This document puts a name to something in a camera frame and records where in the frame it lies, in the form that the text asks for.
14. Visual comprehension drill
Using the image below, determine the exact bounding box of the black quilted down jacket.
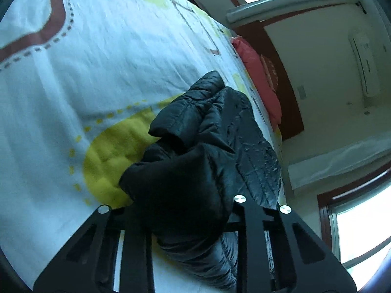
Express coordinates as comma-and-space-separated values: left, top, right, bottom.
119, 71, 281, 290

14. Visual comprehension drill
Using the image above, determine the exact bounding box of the white side window curtain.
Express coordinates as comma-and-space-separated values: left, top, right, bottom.
288, 132, 390, 190

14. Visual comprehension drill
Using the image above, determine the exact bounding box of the brown patterned cushion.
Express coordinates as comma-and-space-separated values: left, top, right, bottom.
260, 55, 278, 91

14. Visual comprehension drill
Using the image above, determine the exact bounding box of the patterned white bed sheet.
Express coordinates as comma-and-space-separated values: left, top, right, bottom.
1, 0, 280, 286

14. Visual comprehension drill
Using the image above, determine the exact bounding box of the red pillow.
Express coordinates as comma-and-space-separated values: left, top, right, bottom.
231, 36, 282, 131

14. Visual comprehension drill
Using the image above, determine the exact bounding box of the dark wooden headboard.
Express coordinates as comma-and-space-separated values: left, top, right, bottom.
186, 0, 305, 142

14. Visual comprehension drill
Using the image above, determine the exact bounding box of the white curtain right panel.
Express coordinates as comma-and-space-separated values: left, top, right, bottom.
226, 0, 360, 27

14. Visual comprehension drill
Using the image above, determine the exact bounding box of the side window wooden frame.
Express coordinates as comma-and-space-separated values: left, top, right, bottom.
316, 161, 391, 281

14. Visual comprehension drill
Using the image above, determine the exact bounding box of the wall switch plate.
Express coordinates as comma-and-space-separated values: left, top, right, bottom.
297, 85, 307, 100

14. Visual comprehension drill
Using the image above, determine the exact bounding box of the white wall air conditioner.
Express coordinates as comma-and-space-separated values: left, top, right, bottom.
348, 31, 380, 98

